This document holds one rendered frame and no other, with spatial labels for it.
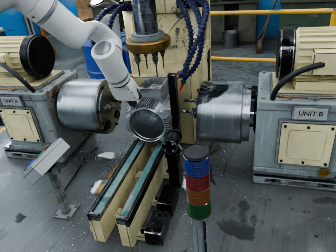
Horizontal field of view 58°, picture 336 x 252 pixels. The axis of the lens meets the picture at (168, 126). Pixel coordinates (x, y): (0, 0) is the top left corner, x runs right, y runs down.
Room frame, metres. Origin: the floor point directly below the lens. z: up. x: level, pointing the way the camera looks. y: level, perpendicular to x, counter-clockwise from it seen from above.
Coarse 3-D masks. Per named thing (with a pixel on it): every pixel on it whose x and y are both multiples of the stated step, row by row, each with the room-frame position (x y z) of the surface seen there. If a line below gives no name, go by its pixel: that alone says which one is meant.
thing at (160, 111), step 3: (132, 108) 1.11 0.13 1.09; (159, 108) 1.07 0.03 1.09; (129, 111) 1.10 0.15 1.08; (132, 111) 1.10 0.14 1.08; (156, 111) 1.07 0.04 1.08; (159, 111) 1.06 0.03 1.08; (162, 111) 1.07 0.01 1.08; (159, 114) 1.06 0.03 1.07; (132, 135) 1.11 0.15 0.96; (165, 135) 1.08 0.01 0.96; (135, 138) 1.10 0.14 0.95; (162, 138) 1.06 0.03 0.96; (162, 141) 1.06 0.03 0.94
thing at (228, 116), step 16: (208, 96) 1.03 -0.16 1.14; (224, 96) 1.01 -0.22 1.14; (240, 96) 1.00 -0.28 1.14; (192, 112) 1.06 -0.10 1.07; (208, 112) 0.99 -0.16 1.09; (224, 112) 0.97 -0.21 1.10; (240, 112) 0.96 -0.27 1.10; (208, 128) 0.98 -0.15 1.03; (224, 128) 0.96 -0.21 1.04; (240, 128) 0.94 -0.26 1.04
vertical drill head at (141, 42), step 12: (132, 0) 1.20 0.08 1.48; (144, 0) 1.18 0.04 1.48; (144, 12) 1.17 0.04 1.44; (156, 12) 1.21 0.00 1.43; (144, 24) 1.18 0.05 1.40; (156, 24) 1.20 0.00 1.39; (132, 36) 1.19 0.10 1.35; (144, 36) 1.16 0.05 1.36; (156, 36) 1.16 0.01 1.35; (168, 36) 1.21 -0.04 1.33; (132, 48) 1.15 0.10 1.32; (144, 48) 1.13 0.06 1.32; (156, 48) 1.13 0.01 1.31; (156, 60) 1.15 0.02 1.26; (156, 72) 1.16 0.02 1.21
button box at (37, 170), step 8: (56, 144) 0.90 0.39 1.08; (64, 144) 0.92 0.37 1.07; (48, 152) 0.86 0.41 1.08; (56, 152) 0.87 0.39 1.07; (64, 152) 0.89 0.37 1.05; (40, 160) 0.81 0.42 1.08; (48, 160) 0.83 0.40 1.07; (56, 160) 0.85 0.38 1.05; (32, 168) 0.78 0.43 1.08; (40, 168) 0.79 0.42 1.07; (48, 168) 0.80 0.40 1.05; (24, 176) 0.79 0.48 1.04; (32, 176) 0.78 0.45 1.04; (40, 176) 0.77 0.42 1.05; (32, 184) 0.78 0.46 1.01
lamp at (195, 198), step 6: (186, 192) 0.57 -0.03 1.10; (192, 192) 0.55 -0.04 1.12; (198, 192) 0.55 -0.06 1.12; (204, 192) 0.55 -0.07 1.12; (192, 198) 0.55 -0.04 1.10; (198, 198) 0.55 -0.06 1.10; (204, 198) 0.55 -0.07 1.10; (192, 204) 0.55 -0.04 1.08; (198, 204) 0.55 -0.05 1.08; (204, 204) 0.55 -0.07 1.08
